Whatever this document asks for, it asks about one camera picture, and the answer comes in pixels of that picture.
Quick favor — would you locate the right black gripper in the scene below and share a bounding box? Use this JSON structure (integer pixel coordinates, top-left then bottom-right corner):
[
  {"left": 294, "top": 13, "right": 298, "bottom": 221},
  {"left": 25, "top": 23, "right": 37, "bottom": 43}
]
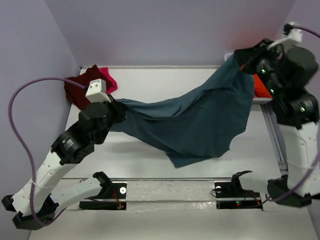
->
[{"left": 236, "top": 37, "right": 286, "bottom": 98}]

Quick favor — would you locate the teal blue t shirt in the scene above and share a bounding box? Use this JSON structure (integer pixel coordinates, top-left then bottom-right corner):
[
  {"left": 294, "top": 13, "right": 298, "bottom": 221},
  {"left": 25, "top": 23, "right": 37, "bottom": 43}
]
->
[{"left": 111, "top": 56, "right": 254, "bottom": 168}]

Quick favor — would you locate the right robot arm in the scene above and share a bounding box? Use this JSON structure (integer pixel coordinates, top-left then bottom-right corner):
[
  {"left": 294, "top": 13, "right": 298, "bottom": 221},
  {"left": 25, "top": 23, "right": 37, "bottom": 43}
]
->
[{"left": 230, "top": 39, "right": 320, "bottom": 208}]

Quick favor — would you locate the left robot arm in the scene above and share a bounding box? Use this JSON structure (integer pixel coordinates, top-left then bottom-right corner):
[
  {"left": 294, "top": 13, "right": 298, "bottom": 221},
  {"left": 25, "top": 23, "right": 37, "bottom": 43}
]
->
[{"left": 1, "top": 100, "right": 128, "bottom": 231}]

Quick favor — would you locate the pink folded t shirt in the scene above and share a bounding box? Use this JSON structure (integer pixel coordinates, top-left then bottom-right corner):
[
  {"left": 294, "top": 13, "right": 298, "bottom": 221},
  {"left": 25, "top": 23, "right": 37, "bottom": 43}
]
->
[{"left": 99, "top": 67, "right": 118, "bottom": 94}]

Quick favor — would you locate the orange t shirt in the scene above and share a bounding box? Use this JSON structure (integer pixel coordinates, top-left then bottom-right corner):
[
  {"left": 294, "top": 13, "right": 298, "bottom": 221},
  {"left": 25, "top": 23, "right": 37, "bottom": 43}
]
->
[{"left": 253, "top": 74, "right": 272, "bottom": 98}]

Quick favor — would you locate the white plastic basket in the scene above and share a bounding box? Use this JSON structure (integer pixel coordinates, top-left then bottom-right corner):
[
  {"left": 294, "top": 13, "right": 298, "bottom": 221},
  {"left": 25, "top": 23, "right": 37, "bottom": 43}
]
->
[{"left": 224, "top": 52, "right": 272, "bottom": 105}]

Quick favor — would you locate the dark red folded t shirt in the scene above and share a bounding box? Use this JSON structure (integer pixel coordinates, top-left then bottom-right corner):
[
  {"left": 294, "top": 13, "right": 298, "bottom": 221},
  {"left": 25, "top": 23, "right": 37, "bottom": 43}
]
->
[{"left": 64, "top": 65, "right": 106, "bottom": 110}]

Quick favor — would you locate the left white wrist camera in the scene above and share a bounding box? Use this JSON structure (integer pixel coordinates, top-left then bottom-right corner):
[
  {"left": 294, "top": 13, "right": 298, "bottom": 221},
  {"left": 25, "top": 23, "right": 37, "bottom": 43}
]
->
[{"left": 85, "top": 78, "right": 111, "bottom": 103}]

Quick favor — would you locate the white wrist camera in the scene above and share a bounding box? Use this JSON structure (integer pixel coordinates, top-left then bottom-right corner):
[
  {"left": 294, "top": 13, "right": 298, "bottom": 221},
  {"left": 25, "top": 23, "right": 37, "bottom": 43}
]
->
[
  {"left": 267, "top": 21, "right": 303, "bottom": 50},
  {"left": 85, "top": 78, "right": 111, "bottom": 103}
]

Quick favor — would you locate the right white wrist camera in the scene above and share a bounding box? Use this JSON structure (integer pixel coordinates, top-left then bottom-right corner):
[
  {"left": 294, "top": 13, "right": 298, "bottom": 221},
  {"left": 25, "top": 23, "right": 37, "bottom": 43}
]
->
[{"left": 267, "top": 21, "right": 303, "bottom": 50}]

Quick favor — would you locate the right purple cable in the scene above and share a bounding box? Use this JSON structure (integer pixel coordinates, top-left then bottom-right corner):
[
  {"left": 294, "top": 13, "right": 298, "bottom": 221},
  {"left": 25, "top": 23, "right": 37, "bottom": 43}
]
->
[{"left": 271, "top": 21, "right": 320, "bottom": 203}]

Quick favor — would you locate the purple cable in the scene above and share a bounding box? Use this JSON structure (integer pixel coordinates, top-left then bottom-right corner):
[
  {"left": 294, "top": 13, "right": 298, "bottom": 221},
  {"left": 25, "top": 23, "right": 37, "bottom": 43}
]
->
[
  {"left": 271, "top": 21, "right": 320, "bottom": 203},
  {"left": 7, "top": 77, "right": 91, "bottom": 224}
]

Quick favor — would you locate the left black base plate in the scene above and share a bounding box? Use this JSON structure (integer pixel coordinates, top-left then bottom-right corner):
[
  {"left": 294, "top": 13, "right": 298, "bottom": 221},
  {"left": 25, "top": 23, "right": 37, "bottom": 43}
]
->
[{"left": 78, "top": 181, "right": 127, "bottom": 211}]

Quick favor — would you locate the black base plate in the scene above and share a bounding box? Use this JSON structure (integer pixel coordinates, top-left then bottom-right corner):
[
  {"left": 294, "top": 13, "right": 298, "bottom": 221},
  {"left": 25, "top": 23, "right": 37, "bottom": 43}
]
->
[
  {"left": 78, "top": 181, "right": 127, "bottom": 211},
  {"left": 210, "top": 181, "right": 263, "bottom": 210}
]

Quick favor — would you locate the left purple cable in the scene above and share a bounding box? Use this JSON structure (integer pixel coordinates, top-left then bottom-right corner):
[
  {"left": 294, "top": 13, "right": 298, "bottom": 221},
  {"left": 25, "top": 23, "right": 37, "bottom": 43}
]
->
[{"left": 7, "top": 77, "right": 91, "bottom": 224}]

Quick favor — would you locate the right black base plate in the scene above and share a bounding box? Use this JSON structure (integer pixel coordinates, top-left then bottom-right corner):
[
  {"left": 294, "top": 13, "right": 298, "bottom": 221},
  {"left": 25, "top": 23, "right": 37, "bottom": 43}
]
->
[{"left": 210, "top": 181, "right": 263, "bottom": 210}]

